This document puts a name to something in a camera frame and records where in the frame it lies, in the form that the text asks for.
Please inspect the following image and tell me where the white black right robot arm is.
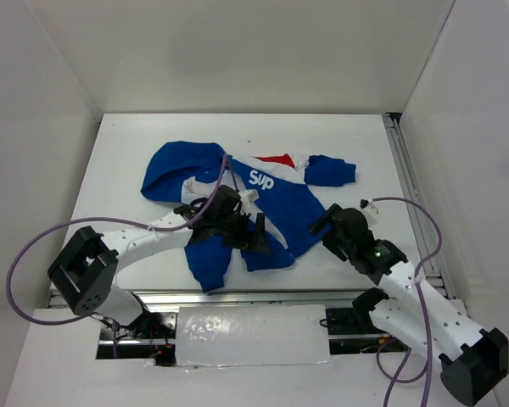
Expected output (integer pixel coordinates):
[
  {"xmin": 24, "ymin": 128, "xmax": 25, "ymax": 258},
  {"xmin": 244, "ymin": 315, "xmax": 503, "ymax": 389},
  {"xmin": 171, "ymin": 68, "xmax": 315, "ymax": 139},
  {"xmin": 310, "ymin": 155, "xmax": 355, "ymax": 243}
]
[{"xmin": 310, "ymin": 200, "xmax": 509, "ymax": 406}]

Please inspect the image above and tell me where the blue white red jacket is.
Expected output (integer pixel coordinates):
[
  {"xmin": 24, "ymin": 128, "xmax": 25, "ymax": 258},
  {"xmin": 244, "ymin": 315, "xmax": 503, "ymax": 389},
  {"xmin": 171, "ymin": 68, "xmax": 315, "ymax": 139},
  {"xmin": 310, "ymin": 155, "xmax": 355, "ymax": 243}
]
[{"xmin": 141, "ymin": 141, "xmax": 356, "ymax": 272}]

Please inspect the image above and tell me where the aluminium side rail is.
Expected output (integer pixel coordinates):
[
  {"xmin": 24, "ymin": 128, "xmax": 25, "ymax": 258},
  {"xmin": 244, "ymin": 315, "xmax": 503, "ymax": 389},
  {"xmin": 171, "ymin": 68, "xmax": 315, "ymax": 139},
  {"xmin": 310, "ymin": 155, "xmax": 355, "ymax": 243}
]
[{"xmin": 382, "ymin": 113, "xmax": 456, "ymax": 299}]

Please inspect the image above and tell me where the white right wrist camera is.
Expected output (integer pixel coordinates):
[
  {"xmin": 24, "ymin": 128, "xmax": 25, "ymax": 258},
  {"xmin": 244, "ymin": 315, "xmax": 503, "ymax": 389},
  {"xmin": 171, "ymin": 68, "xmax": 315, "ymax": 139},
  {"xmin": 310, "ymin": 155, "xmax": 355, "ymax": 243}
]
[{"xmin": 360, "ymin": 199, "xmax": 379, "ymax": 227}]

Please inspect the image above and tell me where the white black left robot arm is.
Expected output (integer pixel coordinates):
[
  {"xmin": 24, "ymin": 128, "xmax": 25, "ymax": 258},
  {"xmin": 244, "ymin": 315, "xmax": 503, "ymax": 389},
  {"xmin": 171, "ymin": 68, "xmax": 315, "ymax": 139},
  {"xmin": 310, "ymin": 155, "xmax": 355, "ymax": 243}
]
[{"xmin": 48, "ymin": 185, "xmax": 271, "ymax": 338}]

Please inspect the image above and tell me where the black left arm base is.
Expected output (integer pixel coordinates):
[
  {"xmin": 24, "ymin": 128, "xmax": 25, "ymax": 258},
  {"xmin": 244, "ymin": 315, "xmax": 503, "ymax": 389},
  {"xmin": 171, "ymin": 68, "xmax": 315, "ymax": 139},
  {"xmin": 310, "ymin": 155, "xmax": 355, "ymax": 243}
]
[{"xmin": 94, "ymin": 312, "xmax": 178, "ymax": 367}]

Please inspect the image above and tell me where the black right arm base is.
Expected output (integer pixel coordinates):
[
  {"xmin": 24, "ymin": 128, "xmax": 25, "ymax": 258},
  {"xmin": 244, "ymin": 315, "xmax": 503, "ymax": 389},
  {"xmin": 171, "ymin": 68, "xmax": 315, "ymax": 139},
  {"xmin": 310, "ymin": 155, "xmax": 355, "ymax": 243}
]
[{"xmin": 319, "ymin": 308, "xmax": 406, "ymax": 355}]

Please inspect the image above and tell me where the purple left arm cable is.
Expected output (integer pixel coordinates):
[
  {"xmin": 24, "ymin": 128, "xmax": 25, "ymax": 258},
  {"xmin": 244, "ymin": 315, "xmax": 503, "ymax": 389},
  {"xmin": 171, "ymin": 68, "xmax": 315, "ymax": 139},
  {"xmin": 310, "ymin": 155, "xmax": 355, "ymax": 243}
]
[{"xmin": 6, "ymin": 154, "xmax": 241, "ymax": 361}]

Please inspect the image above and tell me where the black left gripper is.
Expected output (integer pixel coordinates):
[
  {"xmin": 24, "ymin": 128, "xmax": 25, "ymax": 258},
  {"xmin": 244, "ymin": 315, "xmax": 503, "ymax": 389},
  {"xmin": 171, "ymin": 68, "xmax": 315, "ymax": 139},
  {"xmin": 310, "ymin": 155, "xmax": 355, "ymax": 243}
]
[{"xmin": 214, "ymin": 210, "xmax": 271, "ymax": 254}]

